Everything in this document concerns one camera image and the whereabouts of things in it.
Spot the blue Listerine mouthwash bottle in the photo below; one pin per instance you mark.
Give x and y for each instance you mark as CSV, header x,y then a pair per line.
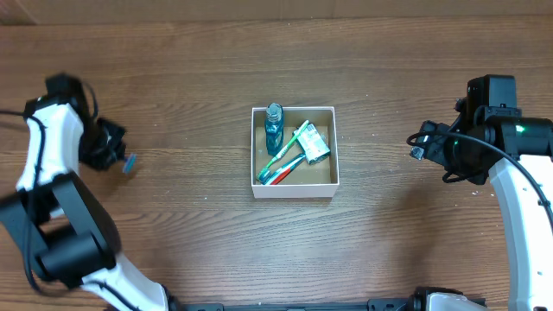
x,y
273,125

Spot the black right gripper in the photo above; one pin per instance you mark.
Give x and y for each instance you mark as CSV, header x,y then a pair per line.
x,y
435,149

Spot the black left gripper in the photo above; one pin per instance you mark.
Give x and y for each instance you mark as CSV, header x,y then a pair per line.
x,y
108,159

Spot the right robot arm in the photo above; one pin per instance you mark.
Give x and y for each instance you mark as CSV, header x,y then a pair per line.
x,y
492,141

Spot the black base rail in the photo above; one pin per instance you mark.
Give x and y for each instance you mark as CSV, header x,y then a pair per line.
x,y
379,304

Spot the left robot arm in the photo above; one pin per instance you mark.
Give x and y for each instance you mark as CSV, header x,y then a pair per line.
x,y
62,231

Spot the green toothbrush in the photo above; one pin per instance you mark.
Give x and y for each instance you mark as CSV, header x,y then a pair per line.
x,y
263,174

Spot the green soap bar package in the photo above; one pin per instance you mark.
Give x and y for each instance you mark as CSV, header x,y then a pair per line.
x,y
313,145

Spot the small toothpaste tube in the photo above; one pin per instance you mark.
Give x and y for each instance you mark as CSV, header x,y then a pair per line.
x,y
280,174

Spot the blue razor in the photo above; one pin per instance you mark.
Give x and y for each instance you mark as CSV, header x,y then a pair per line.
x,y
129,162

